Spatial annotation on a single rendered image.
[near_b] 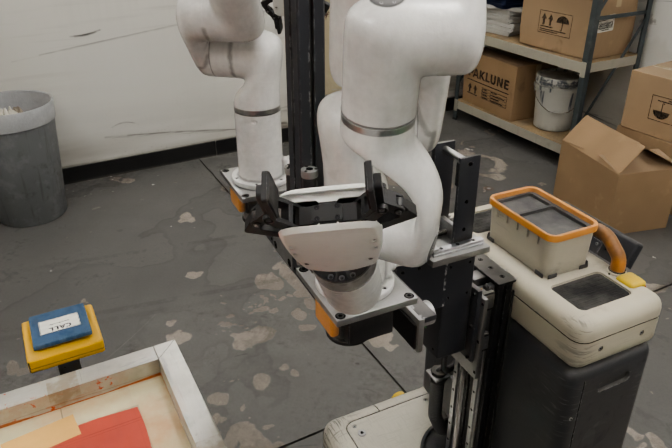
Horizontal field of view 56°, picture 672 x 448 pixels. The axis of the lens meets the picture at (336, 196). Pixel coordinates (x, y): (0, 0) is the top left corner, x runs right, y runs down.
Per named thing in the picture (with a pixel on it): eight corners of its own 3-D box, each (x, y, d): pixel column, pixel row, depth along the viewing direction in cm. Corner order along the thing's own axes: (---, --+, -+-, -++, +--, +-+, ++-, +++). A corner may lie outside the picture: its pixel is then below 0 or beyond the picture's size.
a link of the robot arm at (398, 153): (329, 119, 68) (326, 260, 81) (446, 145, 65) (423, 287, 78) (355, 84, 74) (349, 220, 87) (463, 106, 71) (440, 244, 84)
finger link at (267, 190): (253, 205, 62) (234, 172, 56) (284, 202, 62) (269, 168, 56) (252, 234, 61) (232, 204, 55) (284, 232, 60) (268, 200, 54)
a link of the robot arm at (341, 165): (315, 182, 97) (313, 81, 90) (399, 178, 99) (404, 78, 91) (320, 211, 89) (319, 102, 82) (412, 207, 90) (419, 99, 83)
